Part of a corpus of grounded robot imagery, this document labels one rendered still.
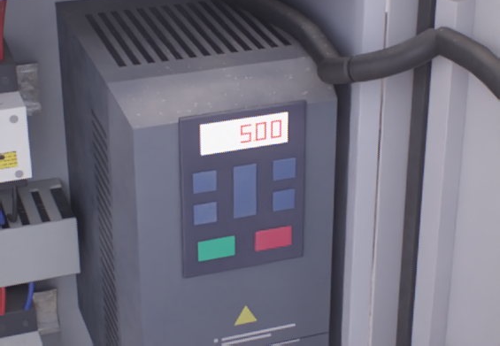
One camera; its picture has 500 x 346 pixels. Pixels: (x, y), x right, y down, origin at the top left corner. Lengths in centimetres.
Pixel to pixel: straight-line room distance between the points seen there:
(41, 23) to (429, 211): 28
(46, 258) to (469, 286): 27
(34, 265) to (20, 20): 15
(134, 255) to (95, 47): 12
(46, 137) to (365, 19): 26
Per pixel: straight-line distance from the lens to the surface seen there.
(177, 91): 61
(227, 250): 64
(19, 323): 77
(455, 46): 57
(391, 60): 57
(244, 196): 63
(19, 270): 75
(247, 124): 61
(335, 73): 59
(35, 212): 75
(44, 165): 78
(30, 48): 75
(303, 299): 68
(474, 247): 63
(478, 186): 61
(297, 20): 66
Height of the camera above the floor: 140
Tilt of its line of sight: 26 degrees down
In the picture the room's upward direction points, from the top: straight up
